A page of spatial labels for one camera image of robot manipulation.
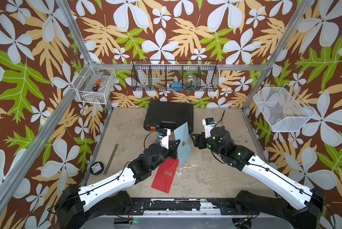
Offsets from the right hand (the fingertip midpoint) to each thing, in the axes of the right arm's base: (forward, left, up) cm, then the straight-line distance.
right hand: (194, 134), depth 73 cm
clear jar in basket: (+39, -1, +3) cm, 39 cm away
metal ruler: (-10, +53, -25) cm, 59 cm away
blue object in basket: (+37, +8, +3) cm, 38 cm away
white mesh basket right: (+14, -53, +2) cm, 55 cm away
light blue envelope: (-6, +5, -7) cm, 11 cm away
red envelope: (-13, +16, -26) cm, 33 cm away
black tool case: (+32, +14, -21) cm, 41 cm away
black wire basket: (+47, +9, +5) cm, 48 cm away
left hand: (-4, +7, 0) cm, 8 cm away
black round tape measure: (-9, +58, -24) cm, 63 cm away
